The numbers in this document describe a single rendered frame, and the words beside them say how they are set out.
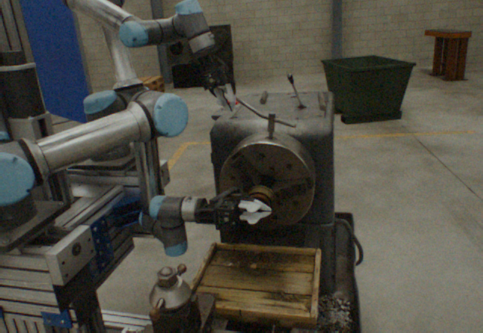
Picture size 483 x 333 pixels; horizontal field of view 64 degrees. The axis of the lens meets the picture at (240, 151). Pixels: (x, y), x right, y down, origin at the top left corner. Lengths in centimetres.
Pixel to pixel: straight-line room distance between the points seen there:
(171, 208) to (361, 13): 1041
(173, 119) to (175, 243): 39
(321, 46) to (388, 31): 178
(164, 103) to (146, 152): 24
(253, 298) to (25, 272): 59
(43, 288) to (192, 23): 82
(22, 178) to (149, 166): 42
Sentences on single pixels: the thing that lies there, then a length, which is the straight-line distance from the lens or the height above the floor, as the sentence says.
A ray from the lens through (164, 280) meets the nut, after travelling 75.
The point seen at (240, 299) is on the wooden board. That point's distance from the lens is 113.
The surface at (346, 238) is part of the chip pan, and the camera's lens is 203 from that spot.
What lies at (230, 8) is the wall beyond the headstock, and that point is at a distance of 1121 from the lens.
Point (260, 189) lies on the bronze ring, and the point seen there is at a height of 112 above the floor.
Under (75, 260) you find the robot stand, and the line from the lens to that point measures 110.
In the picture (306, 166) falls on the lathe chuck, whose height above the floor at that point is 116.
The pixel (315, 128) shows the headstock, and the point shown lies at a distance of 135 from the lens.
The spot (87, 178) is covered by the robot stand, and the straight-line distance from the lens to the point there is 155.
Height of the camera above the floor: 161
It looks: 19 degrees down
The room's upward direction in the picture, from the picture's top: 5 degrees counter-clockwise
